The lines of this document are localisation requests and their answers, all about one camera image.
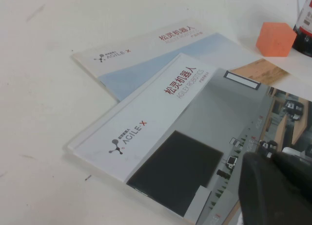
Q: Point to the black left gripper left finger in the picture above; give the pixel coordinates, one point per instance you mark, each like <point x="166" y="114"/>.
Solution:
<point x="268" y="198"/>

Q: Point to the brochure with pale blue cover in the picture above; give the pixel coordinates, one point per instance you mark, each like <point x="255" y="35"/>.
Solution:
<point x="136" y="64"/>

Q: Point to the orange foam block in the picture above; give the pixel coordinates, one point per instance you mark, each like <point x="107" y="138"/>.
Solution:
<point x="275" y="40"/>

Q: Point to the black mesh pen holder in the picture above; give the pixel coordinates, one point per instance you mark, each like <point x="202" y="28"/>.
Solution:
<point x="304" y="40"/>

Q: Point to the brochure with robot photo cover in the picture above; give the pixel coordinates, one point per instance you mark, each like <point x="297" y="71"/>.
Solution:
<point x="170" y="113"/>

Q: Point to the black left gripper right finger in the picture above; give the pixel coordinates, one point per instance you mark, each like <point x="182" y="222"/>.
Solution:
<point x="297" y="171"/>

